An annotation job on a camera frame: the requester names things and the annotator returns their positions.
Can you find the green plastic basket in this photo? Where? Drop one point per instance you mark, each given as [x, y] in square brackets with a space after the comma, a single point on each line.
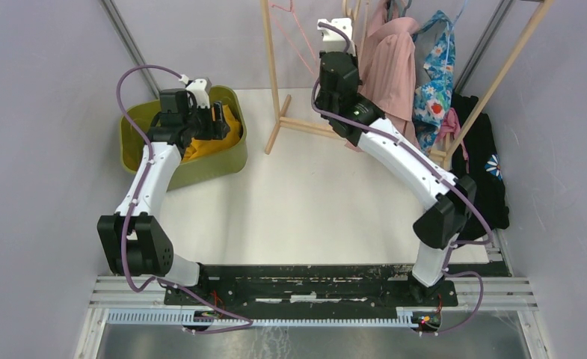
[193, 171]

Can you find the black garment with flower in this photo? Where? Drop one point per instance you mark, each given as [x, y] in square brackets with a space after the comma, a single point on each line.
[482, 165]

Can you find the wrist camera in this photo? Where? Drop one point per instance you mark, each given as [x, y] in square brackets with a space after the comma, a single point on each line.
[336, 35]
[195, 93]

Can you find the pink wire hanger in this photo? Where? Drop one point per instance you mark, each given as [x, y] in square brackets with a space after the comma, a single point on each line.
[290, 26]

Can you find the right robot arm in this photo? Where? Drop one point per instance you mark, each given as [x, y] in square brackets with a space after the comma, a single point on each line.
[448, 201]

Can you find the pink garment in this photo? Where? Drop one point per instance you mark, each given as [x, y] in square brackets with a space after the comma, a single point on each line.
[387, 67]

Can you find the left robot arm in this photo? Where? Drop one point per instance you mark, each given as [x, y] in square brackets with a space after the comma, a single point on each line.
[132, 238]

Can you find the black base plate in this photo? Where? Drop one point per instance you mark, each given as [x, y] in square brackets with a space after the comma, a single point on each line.
[321, 292]

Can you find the wooden clothes rack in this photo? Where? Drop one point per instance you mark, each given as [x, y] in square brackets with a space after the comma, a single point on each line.
[444, 156]

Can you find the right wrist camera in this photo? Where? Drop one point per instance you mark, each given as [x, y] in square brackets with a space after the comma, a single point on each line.
[336, 35]

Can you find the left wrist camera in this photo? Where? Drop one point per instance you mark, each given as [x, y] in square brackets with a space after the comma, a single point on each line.
[195, 93]

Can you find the blue floral garment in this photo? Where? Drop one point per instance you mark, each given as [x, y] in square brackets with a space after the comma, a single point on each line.
[435, 63]

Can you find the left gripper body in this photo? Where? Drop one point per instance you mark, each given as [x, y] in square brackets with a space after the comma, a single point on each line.
[206, 129]

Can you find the wooden hanger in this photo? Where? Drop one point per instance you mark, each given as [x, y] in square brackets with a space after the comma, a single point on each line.
[358, 13]

